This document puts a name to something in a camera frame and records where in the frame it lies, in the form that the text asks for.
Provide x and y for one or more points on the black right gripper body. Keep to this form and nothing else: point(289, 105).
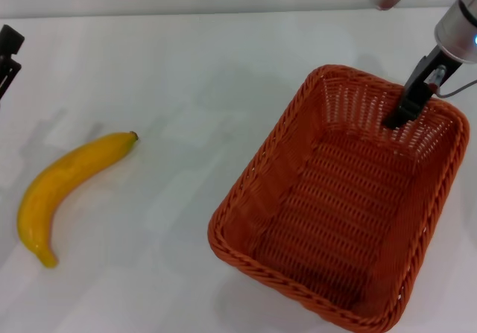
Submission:
point(438, 58)

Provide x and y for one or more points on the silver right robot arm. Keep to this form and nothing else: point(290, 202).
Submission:
point(456, 31)

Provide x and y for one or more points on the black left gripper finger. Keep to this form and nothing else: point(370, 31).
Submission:
point(11, 40)

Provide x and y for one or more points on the orange woven plastic basket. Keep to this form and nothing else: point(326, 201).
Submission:
point(335, 206)

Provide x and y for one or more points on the yellow banana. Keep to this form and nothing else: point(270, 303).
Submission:
point(56, 176)

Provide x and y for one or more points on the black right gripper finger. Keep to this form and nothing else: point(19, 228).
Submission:
point(411, 94)

